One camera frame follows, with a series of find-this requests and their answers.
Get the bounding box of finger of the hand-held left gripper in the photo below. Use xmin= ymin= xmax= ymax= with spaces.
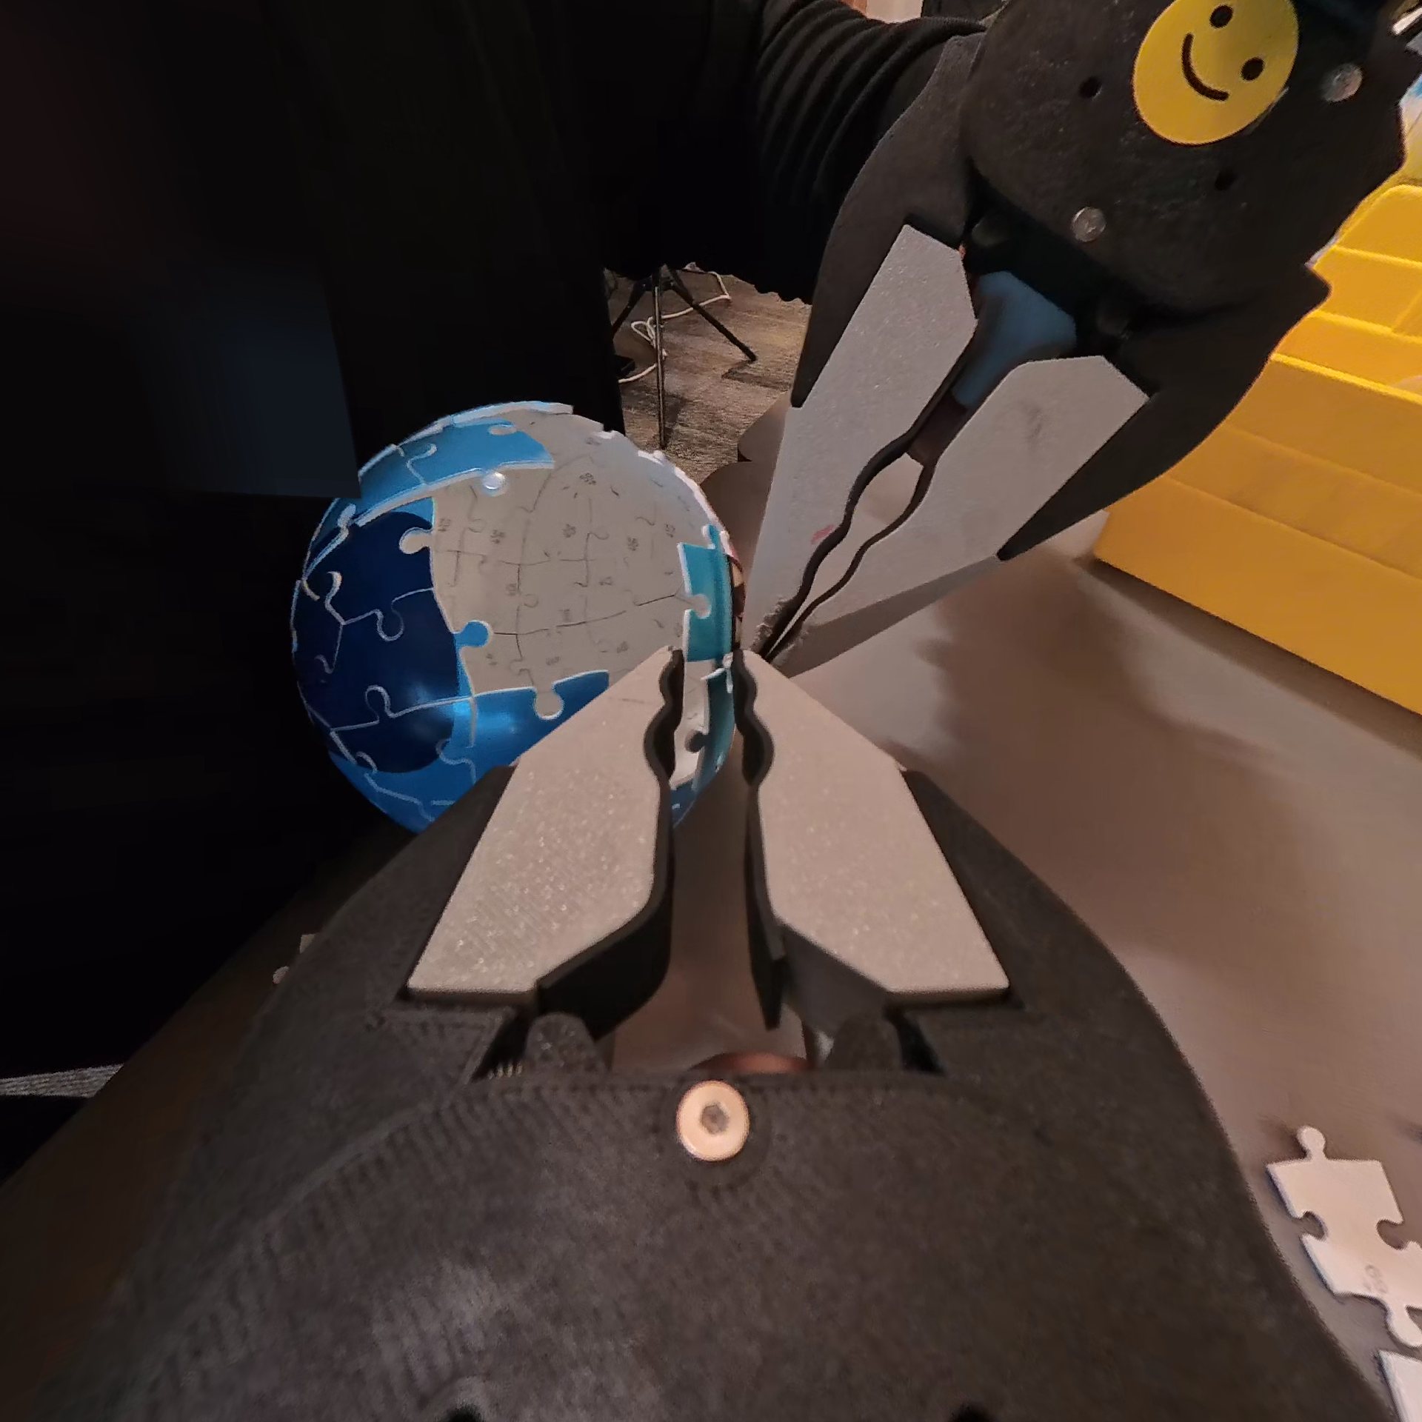
xmin=766 ymin=351 xmax=1154 ymax=672
xmin=739 ymin=224 xmax=984 ymax=655

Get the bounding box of blue and white puzzle ball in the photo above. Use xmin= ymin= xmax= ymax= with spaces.
xmin=287 ymin=399 xmax=739 ymax=836

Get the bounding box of person's dark clothed torso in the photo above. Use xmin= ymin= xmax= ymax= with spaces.
xmin=0 ymin=0 xmax=766 ymax=844

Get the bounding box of black tripod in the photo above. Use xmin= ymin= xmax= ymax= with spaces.
xmin=604 ymin=264 xmax=759 ymax=452

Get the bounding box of yellow plastic bin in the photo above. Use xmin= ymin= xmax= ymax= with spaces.
xmin=1092 ymin=93 xmax=1422 ymax=712

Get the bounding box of person's left forearm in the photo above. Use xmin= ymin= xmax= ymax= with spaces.
xmin=708 ymin=0 xmax=996 ymax=292

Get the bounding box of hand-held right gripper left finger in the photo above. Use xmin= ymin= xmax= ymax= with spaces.
xmin=402 ymin=647 xmax=682 ymax=1047

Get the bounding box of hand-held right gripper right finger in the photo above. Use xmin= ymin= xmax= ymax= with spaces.
xmin=734 ymin=647 xmax=1014 ymax=1069

